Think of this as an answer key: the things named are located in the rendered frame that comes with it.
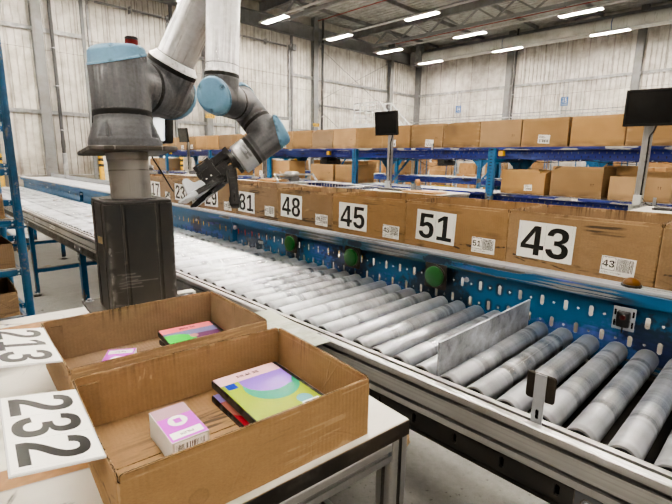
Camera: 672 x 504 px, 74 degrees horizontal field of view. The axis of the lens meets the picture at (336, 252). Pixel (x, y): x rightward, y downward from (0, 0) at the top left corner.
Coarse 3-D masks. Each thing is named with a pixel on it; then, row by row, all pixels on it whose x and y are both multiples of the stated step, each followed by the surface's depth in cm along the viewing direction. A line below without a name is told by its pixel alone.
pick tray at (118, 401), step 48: (240, 336) 88; (288, 336) 91; (96, 384) 72; (144, 384) 78; (192, 384) 83; (336, 384) 80; (96, 432) 57; (144, 432) 72; (240, 432) 58; (288, 432) 63; (336, 432) 70; (96, 480) 61; (144, 480) 51; (192, 480) 55; (240, 480) 60
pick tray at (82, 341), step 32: (64, 320) 97; (96, 320) 101; (128, 320) 105; (160, 320) 110; (192, 320) 116; (224, 320) 113; (256, 320) 101; (64, 352) 97; (96, 352) 101; (160, 352) 83; (64, 384) 77
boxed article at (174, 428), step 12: (168, 408) 72; (180, 408) 72; (156, 420) 68; (168, 420) 68; (180, 420) 68; (192, 420) 68; (156, 432) 68; (168, 432) 65; (180, 432) 65; (192, 432) 65; (204, 432) 66; (156, 444) 69; (168, 444) 64; (180, 444) 64; (192, 444) 65
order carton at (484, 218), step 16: (416, 208) 162; (432, 208) 157; (448, 208) 152; (464, 208) 148; (480, 208) 144; (496, 208) 140; (512, 208) 166; (464, 224) 149; (480, 224) 145; (496, 224) 141; (416, 240) 164; (464, 240) 150; (496, 240) 142; (480, 256) 146; (496, 256) 142
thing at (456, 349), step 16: (528, 304) 128; (496, 320) 114; (512, 320) 122; (464, 336) 104; (480, 336) 110; (496, 336) 116; (448, 352) 100; (464, 352) 105; (480, 352) 111; (448, 368) 101
